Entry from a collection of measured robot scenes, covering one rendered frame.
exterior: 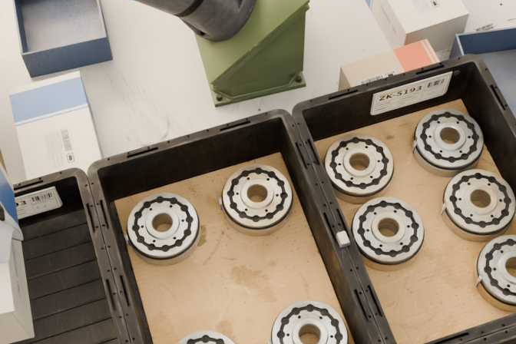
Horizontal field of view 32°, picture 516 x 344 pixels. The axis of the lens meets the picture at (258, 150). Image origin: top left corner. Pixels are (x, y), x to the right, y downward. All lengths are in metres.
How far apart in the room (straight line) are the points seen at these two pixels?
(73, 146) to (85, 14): 0.34
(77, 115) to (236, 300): 0.42
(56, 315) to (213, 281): 0.22
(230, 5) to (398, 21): 0.30
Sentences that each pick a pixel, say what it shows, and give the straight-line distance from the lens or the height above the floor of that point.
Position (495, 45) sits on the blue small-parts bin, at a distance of 1.65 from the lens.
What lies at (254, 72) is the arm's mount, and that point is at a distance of 1.52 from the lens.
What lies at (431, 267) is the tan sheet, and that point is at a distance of 1.31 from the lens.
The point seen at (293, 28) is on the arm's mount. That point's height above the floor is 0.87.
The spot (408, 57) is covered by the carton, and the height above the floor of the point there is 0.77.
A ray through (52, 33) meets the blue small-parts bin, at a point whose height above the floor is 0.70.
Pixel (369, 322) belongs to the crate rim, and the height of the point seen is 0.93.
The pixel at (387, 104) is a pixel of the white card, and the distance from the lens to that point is 1.36.
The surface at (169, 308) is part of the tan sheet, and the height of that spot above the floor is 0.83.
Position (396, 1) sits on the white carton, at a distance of 1.60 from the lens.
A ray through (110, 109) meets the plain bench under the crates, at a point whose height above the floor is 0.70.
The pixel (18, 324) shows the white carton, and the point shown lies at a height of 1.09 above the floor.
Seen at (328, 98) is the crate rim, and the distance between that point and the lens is 1.30.
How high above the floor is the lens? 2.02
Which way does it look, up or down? 61 degrees down
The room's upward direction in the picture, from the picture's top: 2 degrees counter-clockwise
